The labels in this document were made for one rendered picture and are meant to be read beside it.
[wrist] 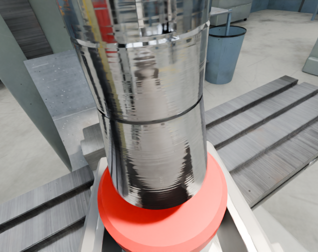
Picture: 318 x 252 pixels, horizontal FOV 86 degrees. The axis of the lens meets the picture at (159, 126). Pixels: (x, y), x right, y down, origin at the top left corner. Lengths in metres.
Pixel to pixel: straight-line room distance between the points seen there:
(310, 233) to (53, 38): 1.55
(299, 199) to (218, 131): 1.21
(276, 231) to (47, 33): 0.64
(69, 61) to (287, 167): 0.55
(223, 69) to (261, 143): 2.09
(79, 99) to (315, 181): 1.62
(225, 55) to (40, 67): 2.11
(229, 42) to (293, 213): 1.76
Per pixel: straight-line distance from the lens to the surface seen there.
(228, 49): 2.37
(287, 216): 1.47
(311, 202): 1.60
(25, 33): 0.54
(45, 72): 0.54
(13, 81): 0.58
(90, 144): 0.27
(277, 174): 0.39
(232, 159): 0.38
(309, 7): 7.26
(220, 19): 5.36
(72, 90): 0.53
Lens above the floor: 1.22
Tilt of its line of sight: 42 degrees down
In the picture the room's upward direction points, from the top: 7 degrees counter-clockwise
